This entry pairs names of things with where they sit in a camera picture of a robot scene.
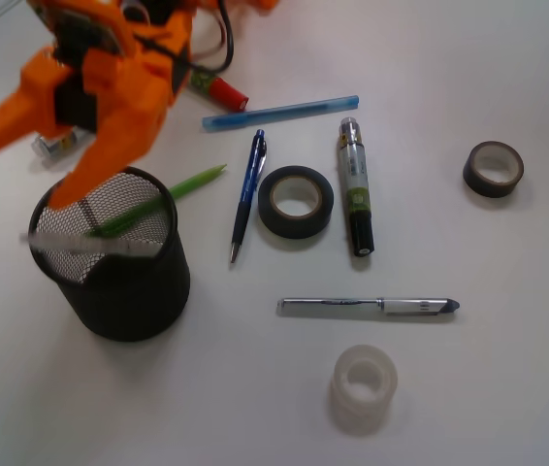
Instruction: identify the clear tape roll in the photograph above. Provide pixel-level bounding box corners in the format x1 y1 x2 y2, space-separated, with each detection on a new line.
330 345 399 437

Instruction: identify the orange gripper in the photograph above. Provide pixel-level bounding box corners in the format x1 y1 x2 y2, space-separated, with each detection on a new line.
0 1 193 210

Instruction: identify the black capped marker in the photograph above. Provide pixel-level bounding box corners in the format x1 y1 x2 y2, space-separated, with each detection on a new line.
339 117 374 257

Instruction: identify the white slim pen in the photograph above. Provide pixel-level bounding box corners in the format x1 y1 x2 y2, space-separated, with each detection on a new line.
19 232 162 257

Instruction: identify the black camera cable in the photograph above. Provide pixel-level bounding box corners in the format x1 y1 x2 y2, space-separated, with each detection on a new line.
187 0 235 74

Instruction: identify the blue capped marker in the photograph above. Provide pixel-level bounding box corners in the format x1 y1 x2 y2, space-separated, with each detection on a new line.
31 127 93 159

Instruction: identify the silver rollerball pen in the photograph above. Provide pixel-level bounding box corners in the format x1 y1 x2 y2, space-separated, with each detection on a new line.
276 298 460 320

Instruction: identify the red capped marker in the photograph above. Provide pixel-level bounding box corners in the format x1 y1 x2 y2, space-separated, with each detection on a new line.
189 71 249 113

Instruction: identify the large black tape roll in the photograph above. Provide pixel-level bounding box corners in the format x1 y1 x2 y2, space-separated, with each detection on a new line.
258 165 334 240

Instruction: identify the black mesh pen holder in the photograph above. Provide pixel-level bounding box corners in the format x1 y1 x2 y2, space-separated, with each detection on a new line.
28 167 190 342

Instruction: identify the dark blue click pen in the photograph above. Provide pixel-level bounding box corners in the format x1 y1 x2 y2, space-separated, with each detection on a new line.
230 129 267 264

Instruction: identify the green plastic pen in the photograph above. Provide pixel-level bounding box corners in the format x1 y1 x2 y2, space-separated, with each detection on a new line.
85 164 227 238

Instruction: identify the small dark brown tape roll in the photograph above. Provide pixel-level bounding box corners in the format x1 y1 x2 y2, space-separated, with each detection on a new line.
463 141 524 199

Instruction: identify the light blue capped pen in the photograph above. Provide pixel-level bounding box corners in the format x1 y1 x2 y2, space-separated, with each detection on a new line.
202 95 360 132

